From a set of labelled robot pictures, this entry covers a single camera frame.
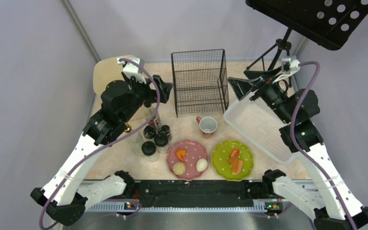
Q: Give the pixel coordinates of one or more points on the pink floral mug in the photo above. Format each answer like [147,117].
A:
[207,126]

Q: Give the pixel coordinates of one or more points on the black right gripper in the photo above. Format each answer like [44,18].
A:
[255,87]

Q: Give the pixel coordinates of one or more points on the black wire rack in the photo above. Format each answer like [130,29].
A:
[200,81]

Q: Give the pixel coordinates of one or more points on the beige steamed bun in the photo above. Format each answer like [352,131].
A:
[179,168]

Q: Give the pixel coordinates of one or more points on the white egg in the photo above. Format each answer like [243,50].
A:
[201,165]

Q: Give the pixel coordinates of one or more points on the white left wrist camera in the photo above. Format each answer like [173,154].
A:
[132,72]

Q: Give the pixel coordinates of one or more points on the clear bottle gold spout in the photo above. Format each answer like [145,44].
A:
[128,127]

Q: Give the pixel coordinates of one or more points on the beige plastic waste bin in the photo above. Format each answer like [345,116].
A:
[106,71]

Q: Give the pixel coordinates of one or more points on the sauce bottle red label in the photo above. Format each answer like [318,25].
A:
[155,122]

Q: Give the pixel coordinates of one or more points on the glass jar black lid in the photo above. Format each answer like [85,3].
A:
[162,143]
[149,149]

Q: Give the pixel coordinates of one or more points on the pink polka dot plate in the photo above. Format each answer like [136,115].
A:
[195,151]

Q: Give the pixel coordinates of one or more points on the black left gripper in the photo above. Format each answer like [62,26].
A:
[154,88]

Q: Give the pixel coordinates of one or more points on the white perforated plastic basket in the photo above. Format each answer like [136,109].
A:
[260,126]

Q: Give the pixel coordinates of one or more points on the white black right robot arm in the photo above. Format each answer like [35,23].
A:
[336,208]

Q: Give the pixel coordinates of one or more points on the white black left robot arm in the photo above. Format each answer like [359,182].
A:
[64,199]

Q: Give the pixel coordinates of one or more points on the small black pepper grinder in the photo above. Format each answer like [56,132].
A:
[167,131]

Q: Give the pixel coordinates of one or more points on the green polka dot plate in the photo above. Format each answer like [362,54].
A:
[220,163]

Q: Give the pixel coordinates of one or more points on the orange salmon slice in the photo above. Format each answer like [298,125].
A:
[235,162]

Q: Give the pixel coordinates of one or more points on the glass jar black lid front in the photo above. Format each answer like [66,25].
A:
[149,149]

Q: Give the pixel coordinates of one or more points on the black music stand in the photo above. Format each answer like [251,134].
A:
[328,23]

